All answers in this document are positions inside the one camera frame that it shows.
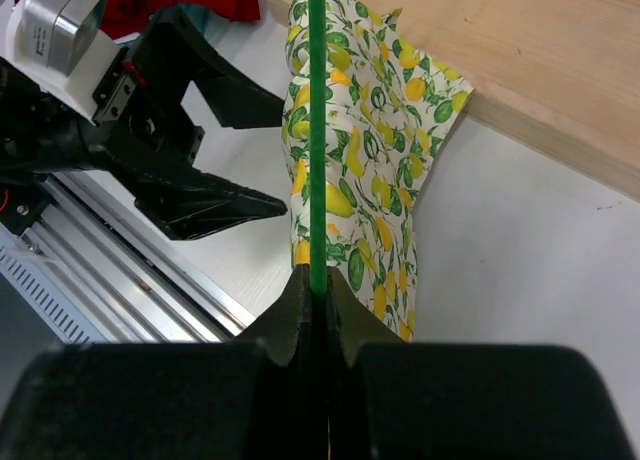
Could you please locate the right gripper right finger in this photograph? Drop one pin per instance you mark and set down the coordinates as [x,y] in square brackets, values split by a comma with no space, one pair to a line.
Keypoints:
[392,399]

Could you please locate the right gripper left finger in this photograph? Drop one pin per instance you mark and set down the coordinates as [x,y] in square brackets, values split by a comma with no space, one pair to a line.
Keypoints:
[245,398]

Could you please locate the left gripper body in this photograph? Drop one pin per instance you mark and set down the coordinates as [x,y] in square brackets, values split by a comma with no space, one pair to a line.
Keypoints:
[143,143]

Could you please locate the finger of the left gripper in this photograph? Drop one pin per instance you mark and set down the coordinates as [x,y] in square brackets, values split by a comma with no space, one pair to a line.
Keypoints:
[171,54]
[182,202]

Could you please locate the green hanger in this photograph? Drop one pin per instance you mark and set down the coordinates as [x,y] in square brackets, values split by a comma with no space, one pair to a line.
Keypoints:
[317,144]

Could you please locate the lemon print skirt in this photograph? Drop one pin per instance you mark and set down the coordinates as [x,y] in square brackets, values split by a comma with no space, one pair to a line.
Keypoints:
[390,106]

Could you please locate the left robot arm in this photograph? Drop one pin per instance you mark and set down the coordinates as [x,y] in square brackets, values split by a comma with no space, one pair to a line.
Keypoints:
[19,96]

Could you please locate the wooden clothes rack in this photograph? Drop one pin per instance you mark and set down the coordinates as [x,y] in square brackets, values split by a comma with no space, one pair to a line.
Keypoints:
[560,76]

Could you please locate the aluminium mounting rail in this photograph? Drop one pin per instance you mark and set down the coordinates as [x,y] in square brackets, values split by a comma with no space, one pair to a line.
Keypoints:
[93,271]

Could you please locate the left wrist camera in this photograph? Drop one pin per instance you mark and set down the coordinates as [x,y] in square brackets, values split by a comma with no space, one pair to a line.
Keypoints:
[58,45]

